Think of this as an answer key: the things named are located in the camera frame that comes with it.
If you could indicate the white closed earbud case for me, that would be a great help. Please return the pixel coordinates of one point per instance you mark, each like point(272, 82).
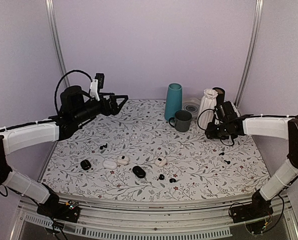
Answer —
point(109, 164)

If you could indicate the black round earbud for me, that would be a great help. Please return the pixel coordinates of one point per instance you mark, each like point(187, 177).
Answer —
point(161, 177)

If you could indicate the cream open earbud case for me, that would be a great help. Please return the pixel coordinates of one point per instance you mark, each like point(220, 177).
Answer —
point(160, 162)

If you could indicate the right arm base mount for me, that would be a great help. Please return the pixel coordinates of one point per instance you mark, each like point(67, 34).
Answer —
point(240, 212)

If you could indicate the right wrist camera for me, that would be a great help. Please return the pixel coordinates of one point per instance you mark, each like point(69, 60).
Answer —
point(226, 112)

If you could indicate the black earbud charging case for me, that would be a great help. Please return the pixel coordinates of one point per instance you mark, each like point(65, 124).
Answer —
point(85, 165)

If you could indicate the teal tall vase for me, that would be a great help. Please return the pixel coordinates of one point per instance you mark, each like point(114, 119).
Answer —
point(173, 100)

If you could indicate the white ribbed vase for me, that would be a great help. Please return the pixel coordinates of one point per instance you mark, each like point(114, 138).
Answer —
point(207, 104)

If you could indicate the left aluminium frame post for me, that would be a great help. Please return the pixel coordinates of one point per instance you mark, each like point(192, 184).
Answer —
point(55, 35)

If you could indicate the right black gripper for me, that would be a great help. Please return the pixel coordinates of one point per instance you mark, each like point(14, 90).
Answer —
point(211, 134)

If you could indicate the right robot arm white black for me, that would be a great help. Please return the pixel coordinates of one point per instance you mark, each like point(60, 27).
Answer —
point(280, 128)

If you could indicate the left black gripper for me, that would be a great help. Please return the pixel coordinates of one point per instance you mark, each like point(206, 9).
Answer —
point(113, 109)

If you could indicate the right aluminium frame post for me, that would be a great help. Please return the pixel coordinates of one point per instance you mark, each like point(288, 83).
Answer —
point(251, 48)

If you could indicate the white open earbud case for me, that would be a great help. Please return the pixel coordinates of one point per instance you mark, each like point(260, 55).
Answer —
point(123, 160)

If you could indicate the black oval earbud case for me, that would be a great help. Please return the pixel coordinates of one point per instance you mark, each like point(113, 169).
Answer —
point(139, 172)

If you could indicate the dark grey mug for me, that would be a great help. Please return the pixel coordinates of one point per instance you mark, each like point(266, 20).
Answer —
point(181, 121)

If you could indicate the dark brown cylinder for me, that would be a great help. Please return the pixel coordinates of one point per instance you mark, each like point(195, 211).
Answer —
point(220, 95)

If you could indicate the aluminium frame post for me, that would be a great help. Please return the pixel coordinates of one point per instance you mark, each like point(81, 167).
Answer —
point(55, 35)
point(251, 48)

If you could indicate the front aluminium rail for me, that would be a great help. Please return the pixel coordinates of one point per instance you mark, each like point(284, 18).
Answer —
point(208, 219)

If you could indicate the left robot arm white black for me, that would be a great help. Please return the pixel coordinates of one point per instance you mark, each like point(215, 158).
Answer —
point(78, 109)

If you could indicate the floral patterned table mat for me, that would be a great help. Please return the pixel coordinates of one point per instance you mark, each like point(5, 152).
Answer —
point(141, 132)

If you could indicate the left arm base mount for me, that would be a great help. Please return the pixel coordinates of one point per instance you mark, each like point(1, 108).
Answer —
point(69, 211)

